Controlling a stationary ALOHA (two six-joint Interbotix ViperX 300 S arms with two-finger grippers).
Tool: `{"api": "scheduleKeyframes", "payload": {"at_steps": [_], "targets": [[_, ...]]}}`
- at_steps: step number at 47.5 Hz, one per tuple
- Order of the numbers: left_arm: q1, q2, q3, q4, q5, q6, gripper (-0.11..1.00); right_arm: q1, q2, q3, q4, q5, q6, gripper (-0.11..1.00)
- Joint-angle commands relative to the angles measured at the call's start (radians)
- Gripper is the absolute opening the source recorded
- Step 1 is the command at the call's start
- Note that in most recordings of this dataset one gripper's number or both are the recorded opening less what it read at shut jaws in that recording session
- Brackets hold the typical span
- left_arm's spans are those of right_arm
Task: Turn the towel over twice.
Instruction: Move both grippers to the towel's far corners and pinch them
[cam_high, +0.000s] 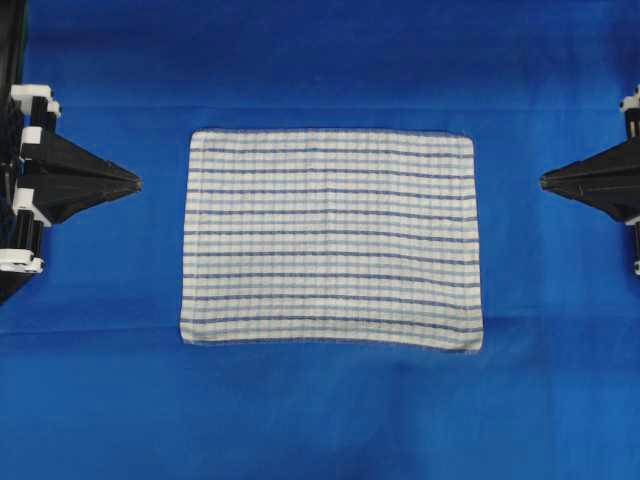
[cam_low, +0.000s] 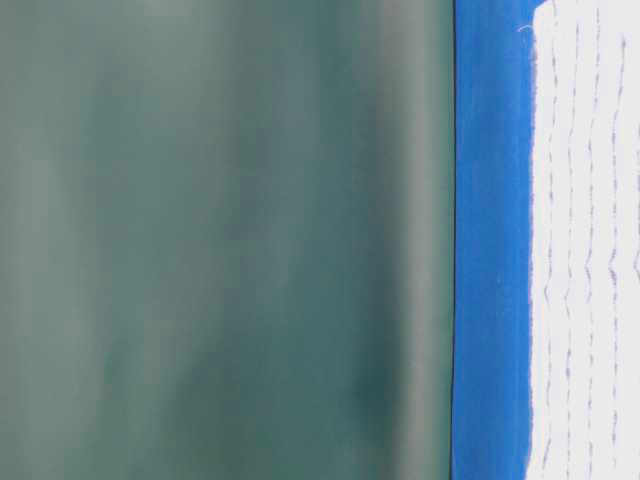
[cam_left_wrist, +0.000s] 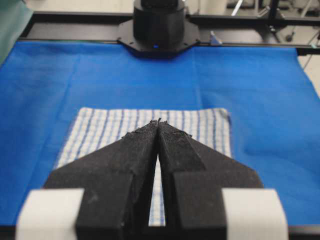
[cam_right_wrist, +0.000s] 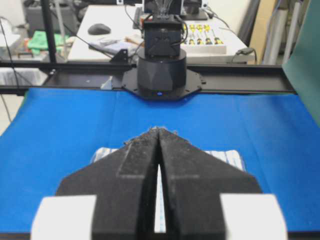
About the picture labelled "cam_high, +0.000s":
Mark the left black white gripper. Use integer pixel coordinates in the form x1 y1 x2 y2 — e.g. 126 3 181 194
1 84 142 274

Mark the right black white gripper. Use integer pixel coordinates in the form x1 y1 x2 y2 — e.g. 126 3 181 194
539 84 640 276

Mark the blue striped white towel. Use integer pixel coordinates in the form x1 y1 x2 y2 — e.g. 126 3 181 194
180 129 483 352

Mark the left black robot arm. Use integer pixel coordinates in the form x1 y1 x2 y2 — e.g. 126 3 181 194
1 1 142 280

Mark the blue table cloth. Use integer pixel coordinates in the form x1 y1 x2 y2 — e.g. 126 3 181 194
1 1 639 479

